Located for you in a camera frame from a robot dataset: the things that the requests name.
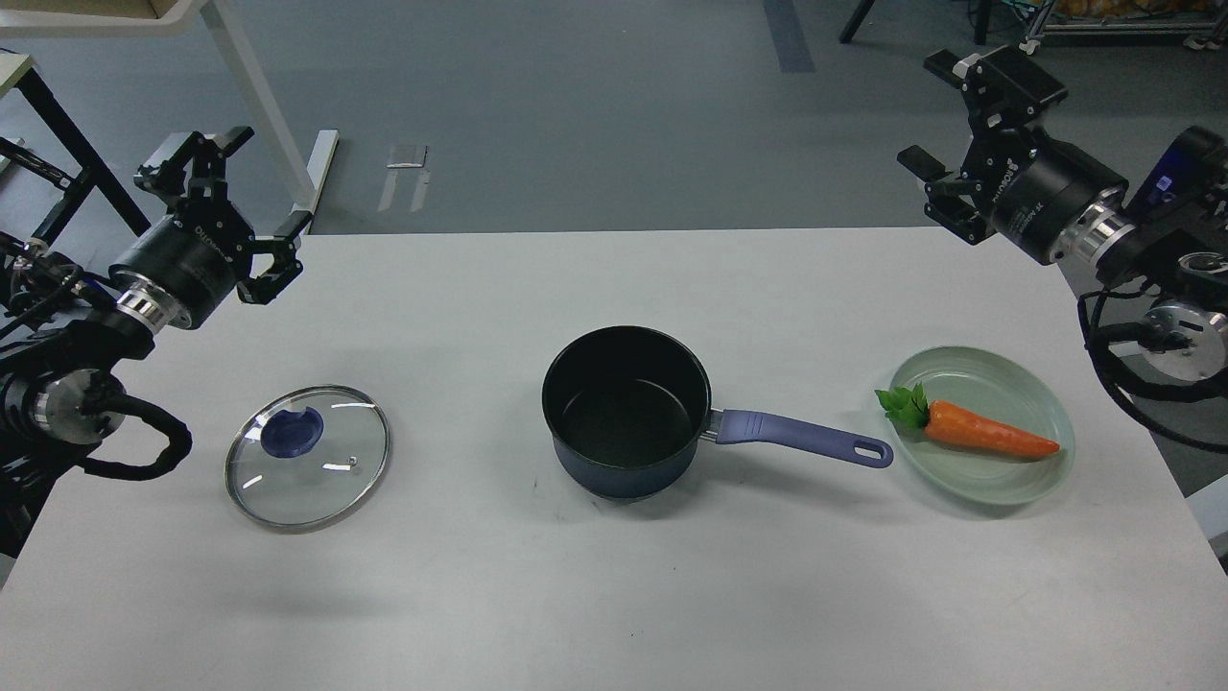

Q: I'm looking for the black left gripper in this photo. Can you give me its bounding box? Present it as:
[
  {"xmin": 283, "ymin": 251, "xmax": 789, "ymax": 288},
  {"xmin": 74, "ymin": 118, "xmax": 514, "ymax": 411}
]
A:
[{"xmin": 108, "ymin": 126, "xmax": 313, "ymax": 331}]

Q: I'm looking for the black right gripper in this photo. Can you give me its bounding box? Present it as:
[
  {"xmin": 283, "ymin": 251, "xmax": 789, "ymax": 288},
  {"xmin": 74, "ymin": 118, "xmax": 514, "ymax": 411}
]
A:
[{"xmin": 896, "ymin": 45, "xmax": 1127, "ymax": 264}]

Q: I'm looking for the glass pot lid blue knob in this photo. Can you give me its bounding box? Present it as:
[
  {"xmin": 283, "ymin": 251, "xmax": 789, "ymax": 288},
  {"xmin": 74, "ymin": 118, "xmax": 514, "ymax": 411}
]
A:
[{"xmin": 223, "ymin": 384, "xmax": 392, "ymax": 531}]

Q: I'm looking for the blue saucepan with handle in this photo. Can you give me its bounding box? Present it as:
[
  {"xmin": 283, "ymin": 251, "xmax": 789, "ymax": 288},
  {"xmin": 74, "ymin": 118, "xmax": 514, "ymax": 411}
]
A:
[{"xmin": 542, "ymin": 326, "xmax": 894, "ymax": 500}]

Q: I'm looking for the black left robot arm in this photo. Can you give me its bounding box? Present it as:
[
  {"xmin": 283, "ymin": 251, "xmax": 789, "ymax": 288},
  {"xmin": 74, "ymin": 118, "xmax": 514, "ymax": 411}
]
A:
[{"xmin": 1, "ymin": 126, "xmax": 313, "ymax": 558}]

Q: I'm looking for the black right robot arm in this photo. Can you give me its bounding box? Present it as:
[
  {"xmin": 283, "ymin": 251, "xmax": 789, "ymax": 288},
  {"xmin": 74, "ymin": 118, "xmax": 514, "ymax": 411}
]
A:
[{"xmin": 896, "ymin": 45, "xmax": 1226, "ymax": 385}]

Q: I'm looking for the black metal rack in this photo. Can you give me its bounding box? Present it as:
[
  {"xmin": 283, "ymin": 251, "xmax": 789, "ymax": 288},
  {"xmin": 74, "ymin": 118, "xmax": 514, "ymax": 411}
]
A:
[{"xmin": 1, "ymin": 52, "xmax": 151, "ymax": 250}]

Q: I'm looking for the pale green plate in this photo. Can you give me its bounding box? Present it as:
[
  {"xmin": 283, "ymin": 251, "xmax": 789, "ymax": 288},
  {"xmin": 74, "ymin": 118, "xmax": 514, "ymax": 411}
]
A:
[{"xmin": 874, "ymin": 345, "xmax": 1075, "ymax": 507}]

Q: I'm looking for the metal wheeled cart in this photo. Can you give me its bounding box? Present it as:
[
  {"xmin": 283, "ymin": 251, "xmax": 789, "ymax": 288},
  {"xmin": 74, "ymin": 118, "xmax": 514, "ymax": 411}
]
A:
[{"xmin": 1018, "ymin": 1, "xmax": 1226, "ymax": 54}]

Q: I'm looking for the orange toy carrot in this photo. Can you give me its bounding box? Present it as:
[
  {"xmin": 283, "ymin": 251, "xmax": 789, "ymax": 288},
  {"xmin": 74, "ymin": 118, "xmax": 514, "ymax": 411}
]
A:
[{"xmin": 874, "ymin": 384, "xmax": 1062, "ymax": 461}]

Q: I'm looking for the white table frame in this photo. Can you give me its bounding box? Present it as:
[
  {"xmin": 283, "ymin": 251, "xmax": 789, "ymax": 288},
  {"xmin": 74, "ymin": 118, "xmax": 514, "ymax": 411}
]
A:
[{"xmin": 1, "ymin": 1, "xmax": 341, "ymax": 241}]

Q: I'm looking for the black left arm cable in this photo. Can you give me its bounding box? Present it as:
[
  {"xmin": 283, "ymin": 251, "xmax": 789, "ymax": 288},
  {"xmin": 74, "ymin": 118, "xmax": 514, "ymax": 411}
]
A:
[{"xmin": 77, "ymin": 393, "xmax": 194, "ymax": 482}]

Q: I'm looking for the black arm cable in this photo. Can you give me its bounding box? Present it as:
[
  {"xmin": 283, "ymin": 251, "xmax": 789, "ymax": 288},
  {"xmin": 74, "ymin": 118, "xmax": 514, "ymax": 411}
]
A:
[
  {"xmin": 77, "ymin": 393, "xmax": 194, "ymax": 482},
  {"xmin": 1075, "ymin": 284, "xmax": 1228, "ymax": 457}
]

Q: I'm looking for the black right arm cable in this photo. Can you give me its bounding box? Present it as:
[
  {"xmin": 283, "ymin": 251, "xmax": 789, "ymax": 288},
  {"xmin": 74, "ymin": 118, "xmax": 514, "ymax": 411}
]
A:
[{"xmin": 1075, "ymin": 284, "xmax": 1228, "ymax": 457}]

